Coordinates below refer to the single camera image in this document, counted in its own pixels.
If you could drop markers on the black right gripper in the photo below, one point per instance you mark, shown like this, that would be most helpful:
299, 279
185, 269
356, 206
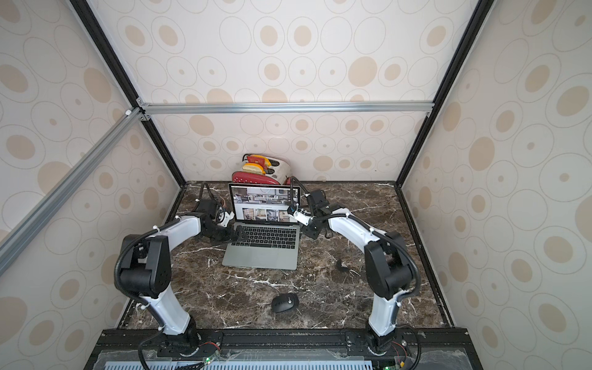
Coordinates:
310, 227

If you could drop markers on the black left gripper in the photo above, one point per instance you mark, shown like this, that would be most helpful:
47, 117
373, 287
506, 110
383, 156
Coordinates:
230, 237

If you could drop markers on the black wireless mouse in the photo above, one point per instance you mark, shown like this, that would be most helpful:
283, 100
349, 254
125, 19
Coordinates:
284, 302

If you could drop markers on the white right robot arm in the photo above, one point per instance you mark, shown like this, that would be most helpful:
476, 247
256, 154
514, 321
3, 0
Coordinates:
391, 272

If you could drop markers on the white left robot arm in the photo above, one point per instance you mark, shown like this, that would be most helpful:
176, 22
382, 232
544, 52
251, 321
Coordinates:
143, 270

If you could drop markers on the silver laptop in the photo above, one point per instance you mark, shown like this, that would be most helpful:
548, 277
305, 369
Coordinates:
267, 236

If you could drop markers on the red polka dot toaster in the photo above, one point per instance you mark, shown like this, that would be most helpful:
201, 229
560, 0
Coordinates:
260, 169

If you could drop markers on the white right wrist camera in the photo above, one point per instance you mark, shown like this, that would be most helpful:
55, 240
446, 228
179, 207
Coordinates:
299, 216

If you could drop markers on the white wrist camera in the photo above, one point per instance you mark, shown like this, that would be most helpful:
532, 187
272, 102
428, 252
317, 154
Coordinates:
299, 216
224, 218

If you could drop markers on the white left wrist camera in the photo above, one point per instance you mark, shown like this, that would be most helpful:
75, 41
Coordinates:
224, 218

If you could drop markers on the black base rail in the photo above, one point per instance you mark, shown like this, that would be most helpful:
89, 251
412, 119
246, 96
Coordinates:
346, 348

